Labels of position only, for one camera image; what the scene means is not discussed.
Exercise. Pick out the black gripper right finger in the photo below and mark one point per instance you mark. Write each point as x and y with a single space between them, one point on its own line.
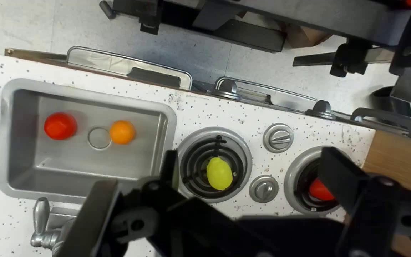
348 181

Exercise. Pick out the grey toy faucet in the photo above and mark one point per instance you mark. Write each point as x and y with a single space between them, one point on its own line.
43 229

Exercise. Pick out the black coil toy burner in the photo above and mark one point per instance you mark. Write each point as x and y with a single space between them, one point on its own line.
235 155
297 181

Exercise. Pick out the wooden desk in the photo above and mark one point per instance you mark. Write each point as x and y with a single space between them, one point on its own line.
395 158

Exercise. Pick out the grey round stove knob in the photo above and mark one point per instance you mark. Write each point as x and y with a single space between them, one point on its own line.
263 189
278 138

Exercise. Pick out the orange toy fruit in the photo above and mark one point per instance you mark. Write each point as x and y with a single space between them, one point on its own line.
121 132

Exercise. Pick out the yellow toy lemon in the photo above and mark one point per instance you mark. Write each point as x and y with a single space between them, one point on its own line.
220 174

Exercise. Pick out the grey toy sink basin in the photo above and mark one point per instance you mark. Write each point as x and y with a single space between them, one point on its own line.
71 167

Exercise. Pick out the red toy tomato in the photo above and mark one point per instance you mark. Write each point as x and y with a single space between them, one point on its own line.
60 127

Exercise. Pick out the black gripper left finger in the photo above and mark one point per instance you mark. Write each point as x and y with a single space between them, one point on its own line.
170 167

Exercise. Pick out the small red toy object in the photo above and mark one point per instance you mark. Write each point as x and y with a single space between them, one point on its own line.
320 192

